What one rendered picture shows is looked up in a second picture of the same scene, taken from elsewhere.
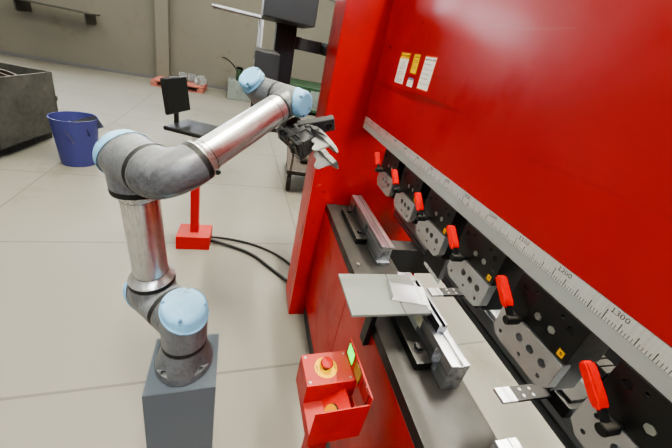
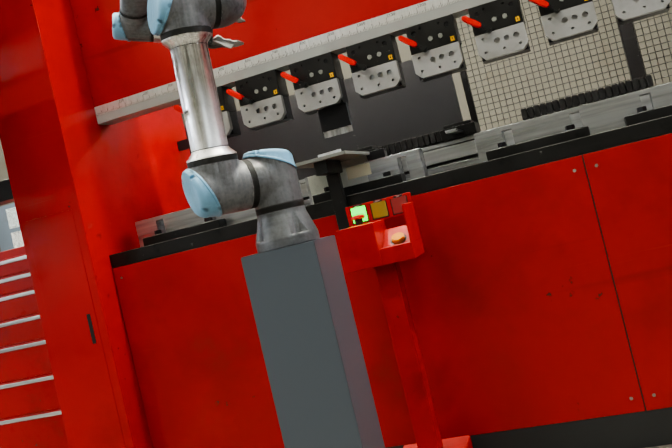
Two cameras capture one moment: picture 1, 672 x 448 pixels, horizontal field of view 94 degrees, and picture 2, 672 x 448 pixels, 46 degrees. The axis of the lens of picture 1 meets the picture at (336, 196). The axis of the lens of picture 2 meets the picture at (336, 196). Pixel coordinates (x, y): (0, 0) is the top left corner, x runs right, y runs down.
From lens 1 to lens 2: 2.05 m
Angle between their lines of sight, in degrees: 59
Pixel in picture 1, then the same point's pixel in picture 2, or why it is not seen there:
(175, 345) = (295, 182)
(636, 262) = not seen: outside the picture
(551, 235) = not seen: outside the picture
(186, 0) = not seen: outside the picture
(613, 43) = not seen: outside the picture
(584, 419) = (482, 47)
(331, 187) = (103, 225)
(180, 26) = not seen: outside the picture
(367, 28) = not seen: outside the picture
